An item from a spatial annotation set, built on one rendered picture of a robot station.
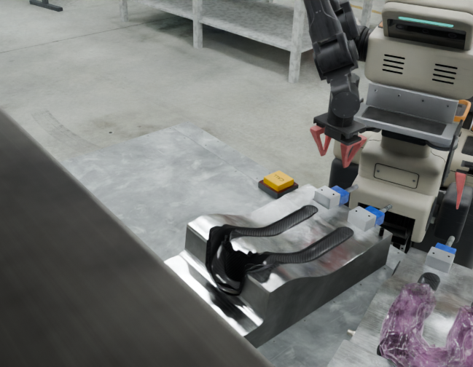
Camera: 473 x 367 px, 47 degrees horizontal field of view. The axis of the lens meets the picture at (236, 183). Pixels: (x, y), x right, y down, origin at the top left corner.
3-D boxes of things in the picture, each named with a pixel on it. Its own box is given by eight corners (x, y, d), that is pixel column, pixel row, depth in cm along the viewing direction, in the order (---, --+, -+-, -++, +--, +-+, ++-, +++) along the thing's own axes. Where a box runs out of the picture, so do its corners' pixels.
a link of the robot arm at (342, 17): (348, 17, 137) (327, 25, 139) (339, -2, 128) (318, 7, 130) (356, 49, 135) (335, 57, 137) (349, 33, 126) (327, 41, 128)
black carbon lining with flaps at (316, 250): (307, 209, 131) (311, 175, 126) (359, 242, 120) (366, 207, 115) (189, 268, 112) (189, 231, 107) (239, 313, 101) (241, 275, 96)
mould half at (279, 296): (305, 212, 142) (310, 167, 134) (385, 264, 125) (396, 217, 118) (138, 296, 114) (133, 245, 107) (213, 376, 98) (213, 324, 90)
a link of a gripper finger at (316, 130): (329, 168, 121) (334, 130, 116) (305, 156, 126) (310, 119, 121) (348, 159, 125) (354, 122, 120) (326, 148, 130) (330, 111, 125)
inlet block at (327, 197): (348, 191, 139) (350, 172, 136) (363, 199, 136) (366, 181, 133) (312, 208, 132) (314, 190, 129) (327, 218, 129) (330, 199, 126)
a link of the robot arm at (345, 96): (353, 36, 111) (313, 51, 114) (355, 54, 101) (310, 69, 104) (369, 88, 116) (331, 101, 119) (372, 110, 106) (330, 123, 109)
